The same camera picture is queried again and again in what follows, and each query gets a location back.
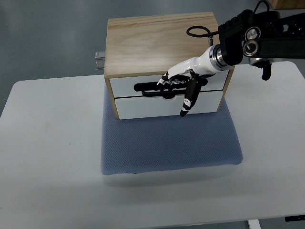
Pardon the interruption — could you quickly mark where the black table control panel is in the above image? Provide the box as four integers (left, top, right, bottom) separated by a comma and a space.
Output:
285, 215, 305, 222

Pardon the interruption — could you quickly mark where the black cable loop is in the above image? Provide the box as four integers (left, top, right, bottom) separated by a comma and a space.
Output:
186, 25, 221, 46

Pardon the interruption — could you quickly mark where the white drawer black handle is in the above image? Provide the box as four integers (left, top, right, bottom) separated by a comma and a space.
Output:
110, 70, 229, 98

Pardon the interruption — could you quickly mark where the blue grey mesh cushion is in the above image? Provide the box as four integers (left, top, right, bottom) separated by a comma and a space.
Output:
101, 93, 243, 175

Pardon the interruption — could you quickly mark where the cardboard box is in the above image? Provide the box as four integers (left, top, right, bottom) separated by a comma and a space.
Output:
269, 0, 305, 10

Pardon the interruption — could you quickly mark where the grey metal table clamp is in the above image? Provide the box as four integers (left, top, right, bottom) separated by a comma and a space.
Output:
95, 51, 105, 70

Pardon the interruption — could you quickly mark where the wooden drawer cabinet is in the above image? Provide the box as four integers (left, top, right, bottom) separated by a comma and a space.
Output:
104, 12, 234, 119

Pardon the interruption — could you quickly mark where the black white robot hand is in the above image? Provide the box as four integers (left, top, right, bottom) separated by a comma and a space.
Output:
156, 45, 223, 117

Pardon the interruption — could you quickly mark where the white table leg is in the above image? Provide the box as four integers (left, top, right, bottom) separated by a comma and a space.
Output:
247, 219, 261, 229

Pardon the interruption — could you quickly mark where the white lower drawer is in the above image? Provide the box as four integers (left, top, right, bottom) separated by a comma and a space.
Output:
115, 91, 223, 119

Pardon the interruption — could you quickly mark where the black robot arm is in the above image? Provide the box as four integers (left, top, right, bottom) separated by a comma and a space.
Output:
218, 10, 305, 81

